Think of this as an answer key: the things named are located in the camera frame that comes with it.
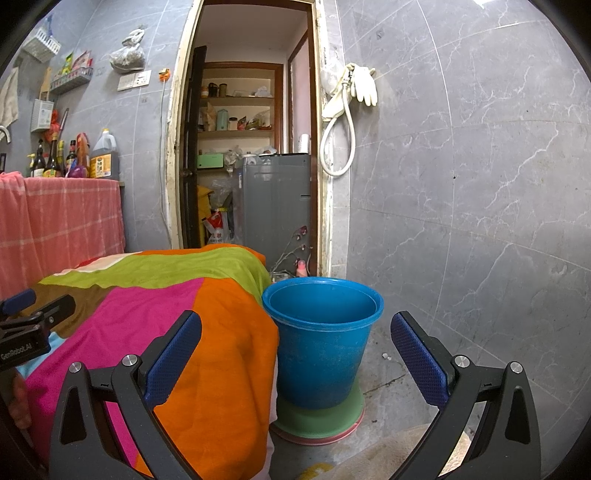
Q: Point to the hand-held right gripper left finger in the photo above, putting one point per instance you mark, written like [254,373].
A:
[173,360]

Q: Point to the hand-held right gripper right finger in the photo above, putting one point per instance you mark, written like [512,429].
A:
[420,360]

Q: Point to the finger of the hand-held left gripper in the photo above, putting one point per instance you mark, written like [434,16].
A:
[18,302]
[48,316]

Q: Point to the blue plastic bucket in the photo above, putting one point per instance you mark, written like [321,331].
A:
[318,364]

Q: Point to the person's left hand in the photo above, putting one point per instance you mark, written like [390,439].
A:
[21,404]

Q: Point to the multicoloured towel blanket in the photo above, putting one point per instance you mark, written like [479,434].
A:
[221,360]

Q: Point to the pink checked cloth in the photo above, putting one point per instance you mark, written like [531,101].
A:
[69,221]

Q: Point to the pink plastic basin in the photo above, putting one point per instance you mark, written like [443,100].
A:
[318,441]

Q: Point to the red and white bag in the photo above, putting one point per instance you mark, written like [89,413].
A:
[219,230]

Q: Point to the purple net bag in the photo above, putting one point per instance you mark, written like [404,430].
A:
[77,172]

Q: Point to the yellow bag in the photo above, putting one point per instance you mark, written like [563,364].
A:
[203,203]

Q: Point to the large cooking oil jug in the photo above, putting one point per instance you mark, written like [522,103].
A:
[104,159]

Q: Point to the metal faucet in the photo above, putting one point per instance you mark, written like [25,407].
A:
[5,131]

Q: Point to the crumpled clear plastic bag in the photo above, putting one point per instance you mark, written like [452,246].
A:
[221,191]

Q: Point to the grey washing machine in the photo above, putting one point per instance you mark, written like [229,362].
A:
[272,207]

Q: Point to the dark wooden door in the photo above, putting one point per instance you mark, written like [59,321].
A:
[189,161]

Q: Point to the green box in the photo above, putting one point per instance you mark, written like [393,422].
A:
[210,161]

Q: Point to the beige hanging towel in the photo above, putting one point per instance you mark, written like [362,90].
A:
[8,99]

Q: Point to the pale green jar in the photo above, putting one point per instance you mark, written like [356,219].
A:
[222,121]

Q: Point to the white roll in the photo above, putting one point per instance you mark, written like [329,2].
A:
[304,144]

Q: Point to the white plastic basket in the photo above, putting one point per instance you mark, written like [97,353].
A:
[41,46]

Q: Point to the hanging clear plastic bag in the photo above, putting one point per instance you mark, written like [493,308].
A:
[127,55]

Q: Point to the wooden shelf unit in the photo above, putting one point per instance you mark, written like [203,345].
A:
[240,98]

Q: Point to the white rubber gloves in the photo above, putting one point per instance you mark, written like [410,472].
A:
[364,85]

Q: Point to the white wall holder box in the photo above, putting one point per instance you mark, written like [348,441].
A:
[42,115]

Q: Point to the wooden door frame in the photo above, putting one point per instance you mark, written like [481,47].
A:
[174,138]

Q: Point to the grey wall shelf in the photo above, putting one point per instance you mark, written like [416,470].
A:
[71,82]

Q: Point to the white wall socket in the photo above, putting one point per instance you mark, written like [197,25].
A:
[134,81]

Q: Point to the orange wall hook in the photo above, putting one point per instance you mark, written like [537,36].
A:
[164,75]

